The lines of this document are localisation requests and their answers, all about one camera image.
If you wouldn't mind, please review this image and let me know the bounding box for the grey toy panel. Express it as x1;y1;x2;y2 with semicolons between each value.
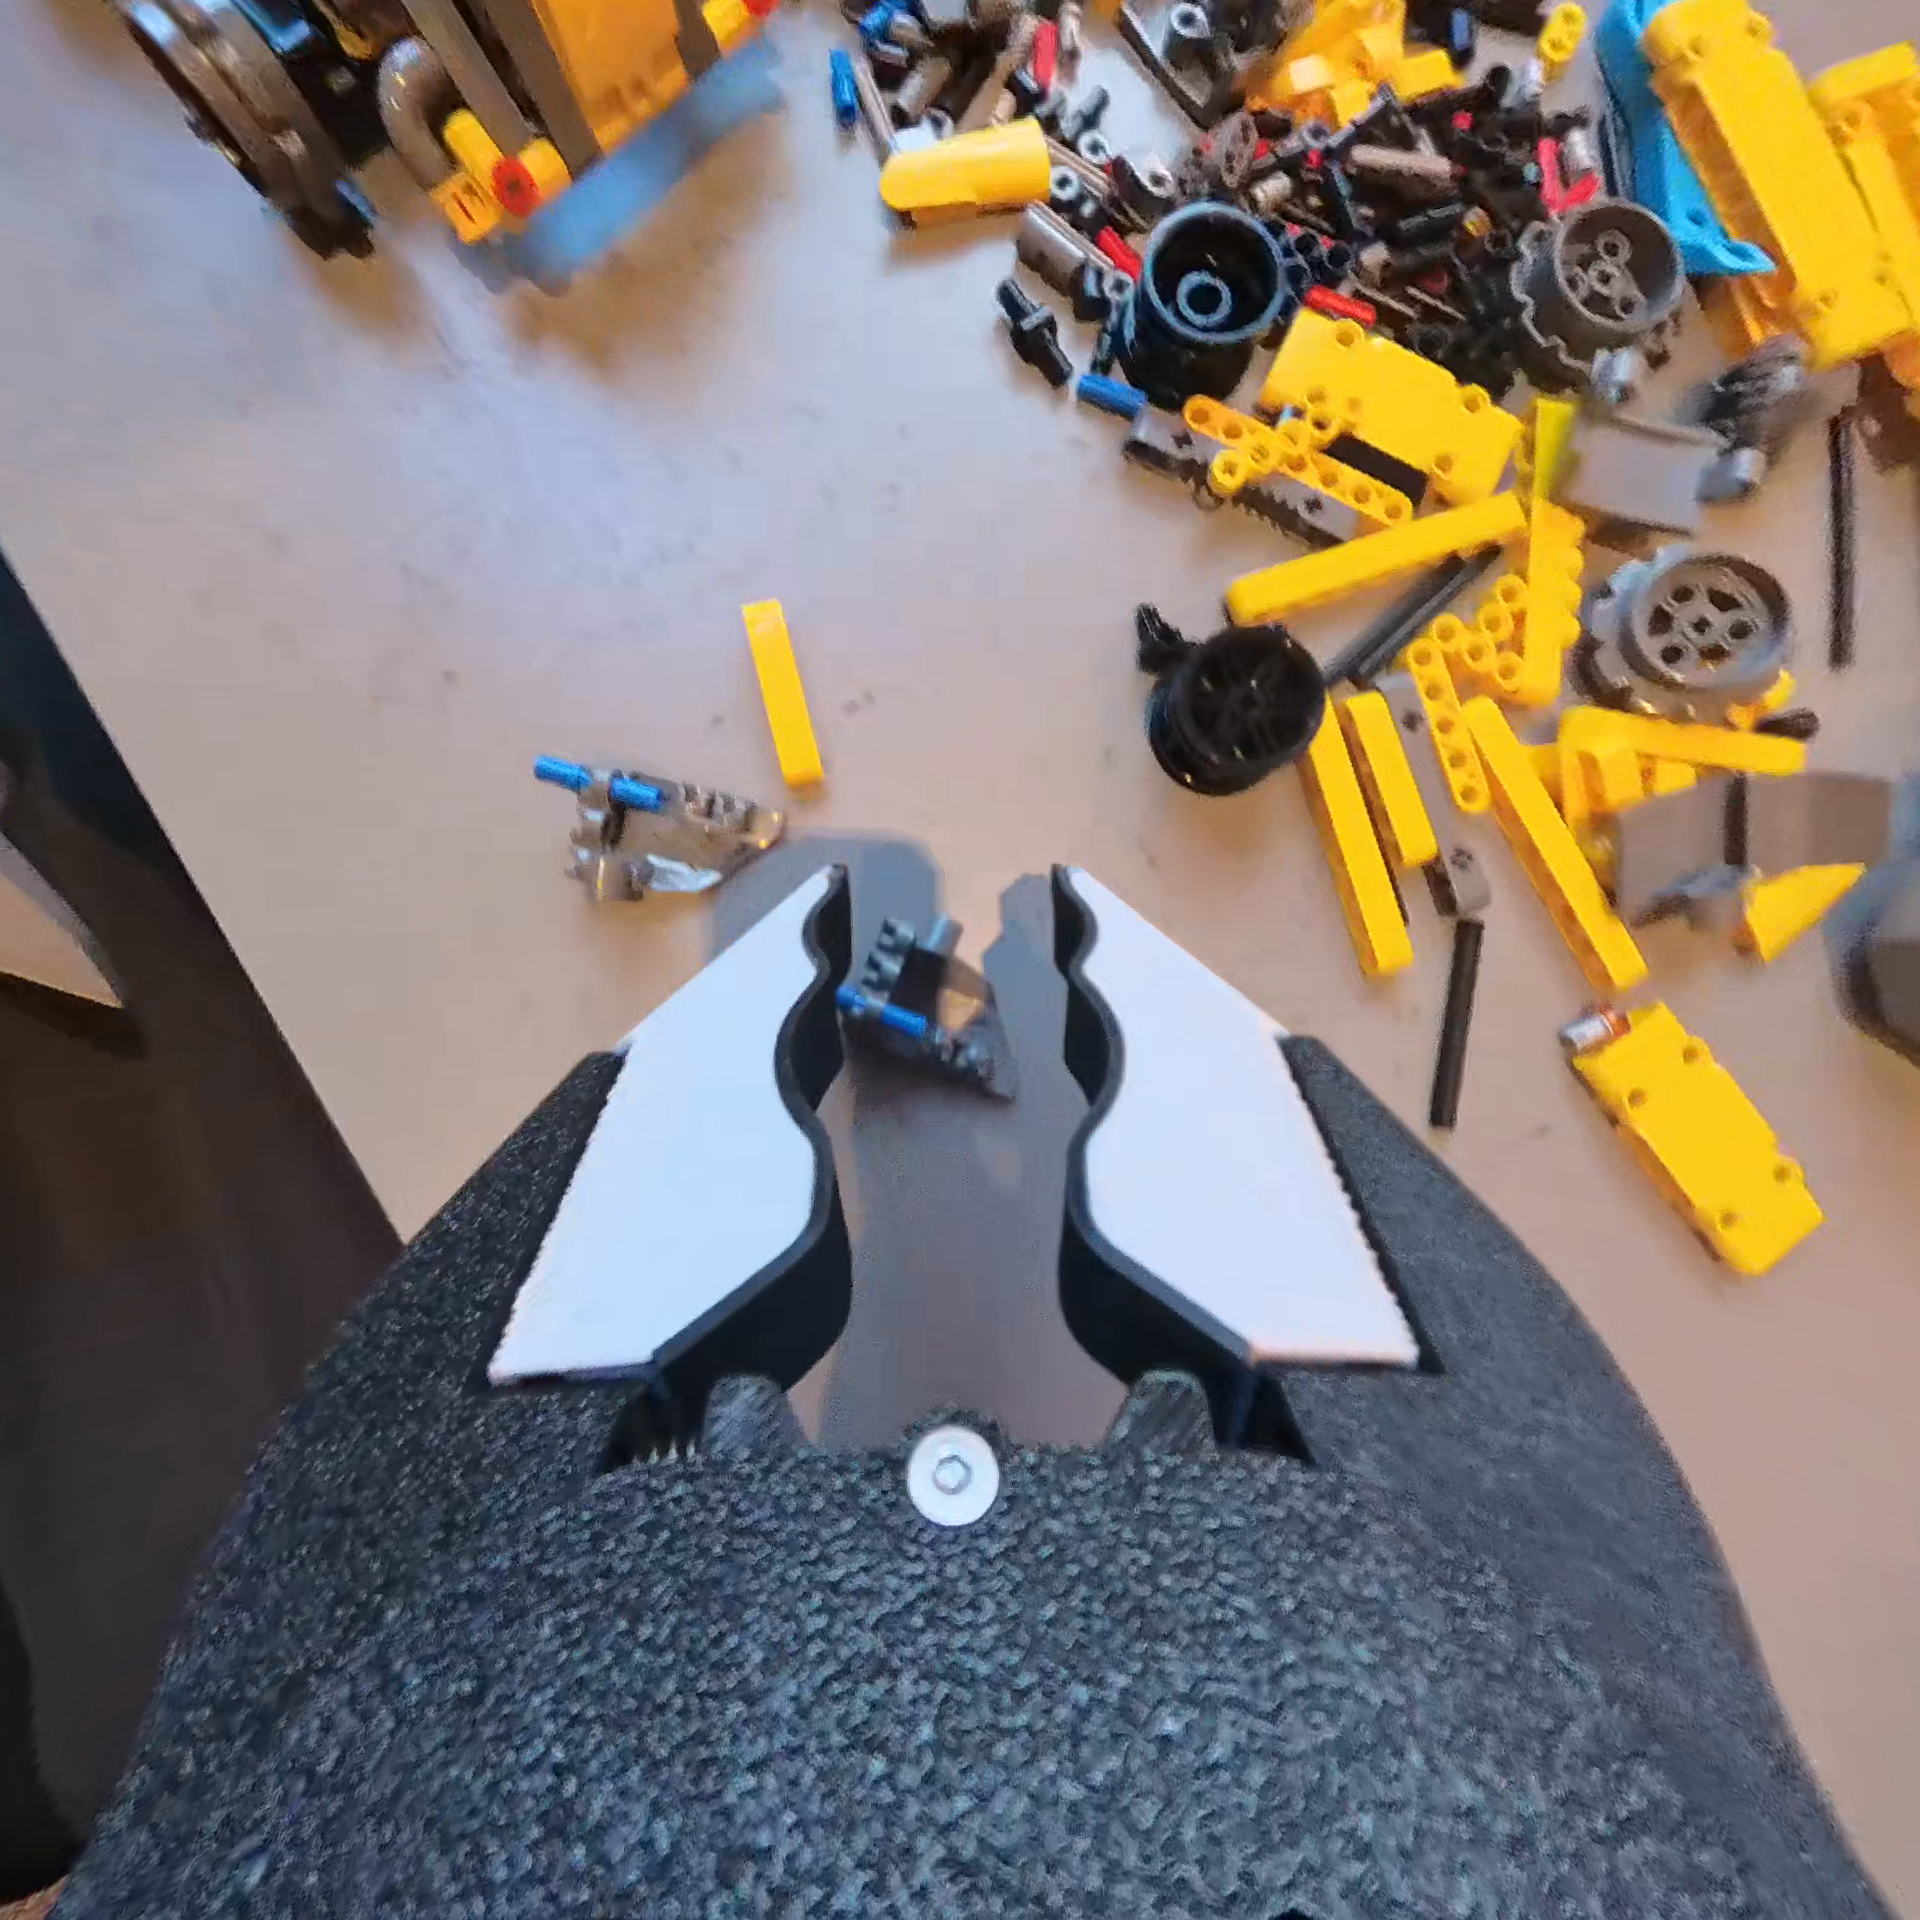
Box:
1612;772;1900;923

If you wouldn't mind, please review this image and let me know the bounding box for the yellow curved toy panel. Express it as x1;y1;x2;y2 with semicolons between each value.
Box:
875;115;1056;230

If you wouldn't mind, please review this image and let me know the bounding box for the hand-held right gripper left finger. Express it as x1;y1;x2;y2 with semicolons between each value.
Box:
483;861;858;1393

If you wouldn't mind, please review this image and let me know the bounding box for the small grey toy connector piece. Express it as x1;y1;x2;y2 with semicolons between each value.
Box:
836;918;1021;1104

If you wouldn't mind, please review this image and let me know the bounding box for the grey desk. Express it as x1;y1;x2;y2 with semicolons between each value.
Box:
0;0;1920;1913

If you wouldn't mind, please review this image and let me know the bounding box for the short yellow toy beam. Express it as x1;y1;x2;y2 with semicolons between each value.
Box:
737;599;828;790

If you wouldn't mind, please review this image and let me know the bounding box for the blue curved toy panel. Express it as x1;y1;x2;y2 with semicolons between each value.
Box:
1590;0;1775;280

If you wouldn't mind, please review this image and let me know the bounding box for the black toy axle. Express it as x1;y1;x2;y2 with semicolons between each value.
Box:
1423;918;1490;1129
1817;411;1865;672

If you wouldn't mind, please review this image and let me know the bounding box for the yellow toy vehicle model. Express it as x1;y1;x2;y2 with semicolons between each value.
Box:
112;0;790;294

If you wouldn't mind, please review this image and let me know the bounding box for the grey curved toy fender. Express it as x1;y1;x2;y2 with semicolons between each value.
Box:
1560;411;1763;541

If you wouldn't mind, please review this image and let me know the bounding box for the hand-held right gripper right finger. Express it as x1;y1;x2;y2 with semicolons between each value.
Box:
1050;861;1427;1415

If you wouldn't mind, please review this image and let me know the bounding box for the pile of yellow toy beams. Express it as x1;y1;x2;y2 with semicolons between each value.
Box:
1184;0;1920;999

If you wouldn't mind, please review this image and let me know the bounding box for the long yellow holed toy block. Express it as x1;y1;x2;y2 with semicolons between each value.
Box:
1560;1001;1828;1279

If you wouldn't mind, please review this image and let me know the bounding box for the grey toy wheel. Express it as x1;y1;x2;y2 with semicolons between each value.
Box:
1513;197;1689;384
1574;545;1798;720

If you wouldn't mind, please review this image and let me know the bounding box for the grey toy plate with blue pins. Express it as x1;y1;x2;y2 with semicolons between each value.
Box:
532;749;790;905

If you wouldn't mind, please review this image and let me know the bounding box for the black spoked toy wheel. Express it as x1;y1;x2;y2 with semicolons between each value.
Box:
1133;604;1330;798

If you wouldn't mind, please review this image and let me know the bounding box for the black toy wheel rim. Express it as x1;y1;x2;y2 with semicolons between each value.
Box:
1115;202;1310;404

